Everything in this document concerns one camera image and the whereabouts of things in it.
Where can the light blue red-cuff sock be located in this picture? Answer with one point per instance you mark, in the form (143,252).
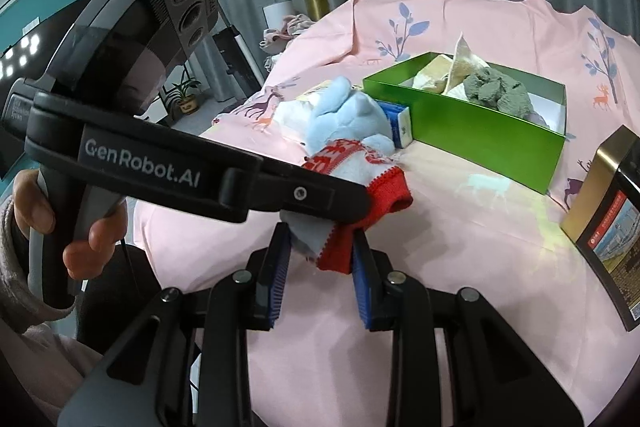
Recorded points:
(345,117)

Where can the black upright appliance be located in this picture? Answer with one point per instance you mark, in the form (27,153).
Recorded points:
(235,67)

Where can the green cardboard box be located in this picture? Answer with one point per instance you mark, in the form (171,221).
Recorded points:
(475,142)

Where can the blue white tissue packet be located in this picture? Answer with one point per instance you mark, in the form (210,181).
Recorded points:
(397,127)

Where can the gold box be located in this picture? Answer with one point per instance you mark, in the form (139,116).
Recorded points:
(595,192)

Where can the white lamp shade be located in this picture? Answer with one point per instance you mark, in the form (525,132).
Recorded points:
(277,14)

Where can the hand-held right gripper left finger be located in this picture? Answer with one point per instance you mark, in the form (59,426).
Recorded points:
(277,277)

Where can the pile of clothes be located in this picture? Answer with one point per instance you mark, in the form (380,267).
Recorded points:
(295,24)

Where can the yellow towel with white edge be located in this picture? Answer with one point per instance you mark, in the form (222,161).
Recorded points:
(467,62)

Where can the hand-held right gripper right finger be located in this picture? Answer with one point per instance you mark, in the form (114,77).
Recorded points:
(362,287)

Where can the person's left hand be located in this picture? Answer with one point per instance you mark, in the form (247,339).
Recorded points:
(35,207)

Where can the pink printed bedsheet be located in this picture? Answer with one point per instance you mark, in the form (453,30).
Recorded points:
(475,257)

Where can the potted green plant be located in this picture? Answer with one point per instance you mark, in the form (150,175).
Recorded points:
(185,94)

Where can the grey-green knitted cloth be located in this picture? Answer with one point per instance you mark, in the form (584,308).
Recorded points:
(500,92)

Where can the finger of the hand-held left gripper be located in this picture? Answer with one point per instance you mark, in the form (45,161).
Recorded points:
(310,197)

